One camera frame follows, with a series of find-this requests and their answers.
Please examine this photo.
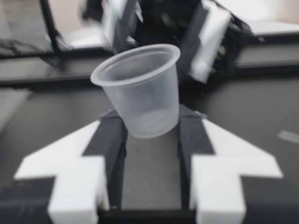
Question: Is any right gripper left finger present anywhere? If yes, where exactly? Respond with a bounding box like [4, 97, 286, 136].
[0, 110, 129, 224]

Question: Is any small clear plastic cup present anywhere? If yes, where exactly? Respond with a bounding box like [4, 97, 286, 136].
[90, 44, 182, 139]

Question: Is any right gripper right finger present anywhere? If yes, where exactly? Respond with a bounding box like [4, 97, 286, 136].
[177, 104, 299, 224]

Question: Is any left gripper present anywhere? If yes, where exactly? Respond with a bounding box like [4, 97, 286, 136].
[101, 0, 232, 84]

